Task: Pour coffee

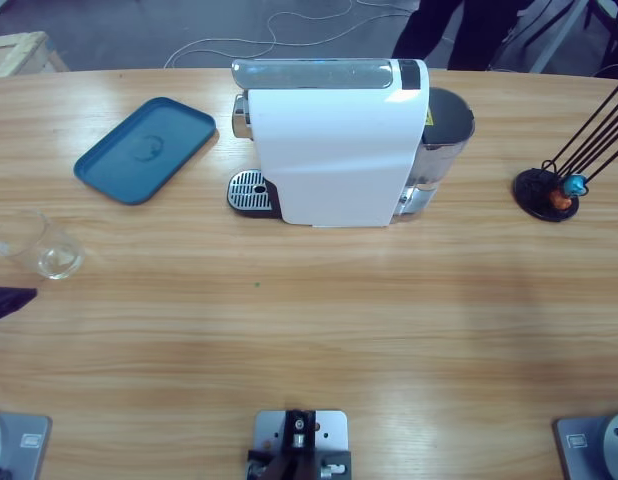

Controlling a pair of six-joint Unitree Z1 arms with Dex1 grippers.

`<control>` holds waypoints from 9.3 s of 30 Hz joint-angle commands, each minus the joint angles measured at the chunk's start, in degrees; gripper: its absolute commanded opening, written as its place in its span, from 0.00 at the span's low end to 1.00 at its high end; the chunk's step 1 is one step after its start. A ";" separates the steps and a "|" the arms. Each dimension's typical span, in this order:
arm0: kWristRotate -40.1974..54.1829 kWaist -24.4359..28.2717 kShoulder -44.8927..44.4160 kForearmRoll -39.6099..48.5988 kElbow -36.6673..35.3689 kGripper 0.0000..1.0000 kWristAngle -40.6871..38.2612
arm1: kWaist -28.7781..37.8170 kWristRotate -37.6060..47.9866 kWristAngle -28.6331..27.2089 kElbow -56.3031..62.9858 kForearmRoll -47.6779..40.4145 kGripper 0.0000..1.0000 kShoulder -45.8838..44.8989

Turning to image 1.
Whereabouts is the black chair frame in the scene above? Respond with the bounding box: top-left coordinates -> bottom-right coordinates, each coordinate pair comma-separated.
583,0 -> 618,60

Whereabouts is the blue coffee capsule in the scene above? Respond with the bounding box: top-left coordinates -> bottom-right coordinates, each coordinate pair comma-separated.
562,173 -> 589,197

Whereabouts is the white floor cable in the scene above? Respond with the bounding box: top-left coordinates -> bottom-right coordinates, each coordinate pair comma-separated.
163,0 -> 355,69

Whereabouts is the centre metal mount plate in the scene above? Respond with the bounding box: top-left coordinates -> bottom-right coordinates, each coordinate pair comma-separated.
245,408 -> 353,480

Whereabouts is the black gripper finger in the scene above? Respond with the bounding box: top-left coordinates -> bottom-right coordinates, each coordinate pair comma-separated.
0,286 -> 39,325

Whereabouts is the wooden crate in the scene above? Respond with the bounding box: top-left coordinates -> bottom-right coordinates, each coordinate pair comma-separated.
0,30 -> 71,80

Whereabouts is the water tank with black lid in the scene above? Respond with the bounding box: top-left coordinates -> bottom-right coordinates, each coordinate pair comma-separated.
411,86 -> 477,194

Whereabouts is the blue rectangular serving tray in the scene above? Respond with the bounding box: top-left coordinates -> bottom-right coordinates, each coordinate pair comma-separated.
72,96 -> 219,207

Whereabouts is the white capsule coffee machine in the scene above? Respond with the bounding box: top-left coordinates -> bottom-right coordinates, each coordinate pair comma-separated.
231,58 -> 431,229

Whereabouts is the silver coffee machine lever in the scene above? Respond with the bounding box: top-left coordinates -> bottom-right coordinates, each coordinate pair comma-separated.
231,58 -> 396,91

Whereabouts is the black wire capsule holder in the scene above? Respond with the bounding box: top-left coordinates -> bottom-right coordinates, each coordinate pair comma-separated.
512,82 -> 618,224

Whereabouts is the person in black trousers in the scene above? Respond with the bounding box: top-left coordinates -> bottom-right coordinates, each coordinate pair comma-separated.
391,0 -> 521,72

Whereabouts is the white metal frame leg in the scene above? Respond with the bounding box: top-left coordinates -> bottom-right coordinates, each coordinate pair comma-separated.
528,0 -> 590,75

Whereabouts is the clear drinking glass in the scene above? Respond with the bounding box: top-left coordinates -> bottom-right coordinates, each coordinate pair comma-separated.
0,208 -> 86,281

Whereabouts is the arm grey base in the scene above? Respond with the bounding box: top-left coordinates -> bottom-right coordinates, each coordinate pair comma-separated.
0,409 -> 54,480
552,410 -> 618,480

